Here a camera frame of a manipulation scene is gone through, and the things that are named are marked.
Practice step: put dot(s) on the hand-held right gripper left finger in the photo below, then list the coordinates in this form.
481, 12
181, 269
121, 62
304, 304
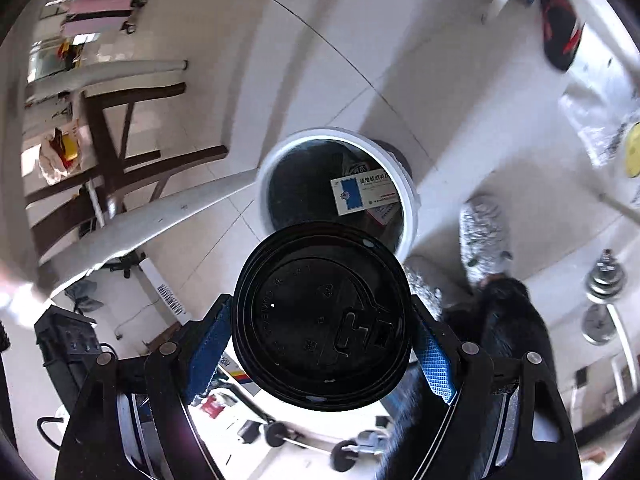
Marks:
210, 350

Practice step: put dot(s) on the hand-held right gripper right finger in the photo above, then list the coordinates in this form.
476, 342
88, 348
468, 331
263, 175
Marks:
435, 360

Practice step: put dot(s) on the black plastic cup lid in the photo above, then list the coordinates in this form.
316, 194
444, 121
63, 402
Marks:
320, 320

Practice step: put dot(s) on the white trash bin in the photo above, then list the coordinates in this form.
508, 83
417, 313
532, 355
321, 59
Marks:
411, 200

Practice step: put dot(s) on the white striped carton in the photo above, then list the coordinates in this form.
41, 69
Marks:
240, 375

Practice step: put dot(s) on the grey cloth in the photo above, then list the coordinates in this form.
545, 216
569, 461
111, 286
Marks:
85, 295

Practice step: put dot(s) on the red packet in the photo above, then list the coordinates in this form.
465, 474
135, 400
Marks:
212, 406

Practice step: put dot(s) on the white carton with barcode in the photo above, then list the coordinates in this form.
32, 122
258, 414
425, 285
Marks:
165, 290

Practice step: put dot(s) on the grey fuzzy slipper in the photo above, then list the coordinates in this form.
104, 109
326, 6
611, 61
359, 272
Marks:
422, 285
482, 235

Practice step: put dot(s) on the person's dark fleece clothing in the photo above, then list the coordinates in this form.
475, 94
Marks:
505, 325

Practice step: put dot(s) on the black exercise bike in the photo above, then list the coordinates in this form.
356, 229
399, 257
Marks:
122, 265

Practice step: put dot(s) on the small black dumbbell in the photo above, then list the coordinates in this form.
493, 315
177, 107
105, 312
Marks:
275, 435

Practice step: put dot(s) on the white plastic bag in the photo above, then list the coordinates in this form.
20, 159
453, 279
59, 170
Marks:
52, 160

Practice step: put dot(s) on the white medicine box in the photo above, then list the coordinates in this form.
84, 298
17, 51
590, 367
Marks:
362, 195

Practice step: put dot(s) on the brown wooden chair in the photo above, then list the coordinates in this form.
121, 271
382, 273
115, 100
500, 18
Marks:
107, 125

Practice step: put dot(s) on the clear plastic bag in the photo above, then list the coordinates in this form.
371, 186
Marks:
595, 125

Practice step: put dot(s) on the yellow round object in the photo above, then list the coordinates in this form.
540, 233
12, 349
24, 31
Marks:
634, 150

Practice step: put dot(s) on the pink cloth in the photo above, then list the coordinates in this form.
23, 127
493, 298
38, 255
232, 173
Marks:
100, 5
95, 26

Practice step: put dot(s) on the black and red object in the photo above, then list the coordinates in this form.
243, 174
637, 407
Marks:
560, 25

